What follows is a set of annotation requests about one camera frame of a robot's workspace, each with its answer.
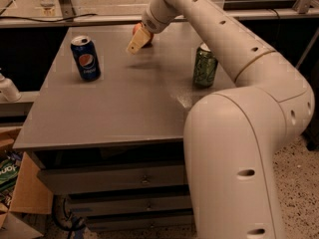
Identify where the bottom grey drawer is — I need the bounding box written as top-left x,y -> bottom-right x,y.
87,211 -> 193,232

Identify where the brown cardboard box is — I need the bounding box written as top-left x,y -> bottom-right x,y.
0,128 -> 54,239

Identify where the grey metal railing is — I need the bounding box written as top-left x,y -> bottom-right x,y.
0,8 -> 319,29

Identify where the middle grey drawer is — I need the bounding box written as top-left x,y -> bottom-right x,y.
67,195 -> 191,217

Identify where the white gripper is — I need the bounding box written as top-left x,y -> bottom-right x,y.
127,0 -> 179,55

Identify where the green soda can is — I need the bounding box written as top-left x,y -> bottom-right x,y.
192,43 -> 218,88

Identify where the top grey drawer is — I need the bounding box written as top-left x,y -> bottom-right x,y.
38,161 -> 187,195

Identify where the white plastic bottle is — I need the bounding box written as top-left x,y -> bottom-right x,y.
0,73 -> 21,102

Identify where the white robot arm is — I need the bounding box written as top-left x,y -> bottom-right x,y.
127,0 -> 315,239

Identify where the grey drawer cabinet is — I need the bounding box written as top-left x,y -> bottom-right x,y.
15,23 -> 233,225

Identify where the black cable under cabinet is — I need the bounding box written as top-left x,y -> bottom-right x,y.
51,194 -> 87,239

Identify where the black cable on ledge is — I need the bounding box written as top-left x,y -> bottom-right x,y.
0,13 -> 98,24

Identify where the grey drawer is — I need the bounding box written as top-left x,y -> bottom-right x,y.
38,161 -> 187,195
87,211 -> 193,232
67,195 -> 191,217

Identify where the blue pepsi can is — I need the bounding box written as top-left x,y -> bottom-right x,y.
71,35 -> 101,82

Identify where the green snack bag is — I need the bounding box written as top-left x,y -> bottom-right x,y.
0,151 -> 23,207

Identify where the red apple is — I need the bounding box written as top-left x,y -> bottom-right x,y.
133,23 -> 154,47

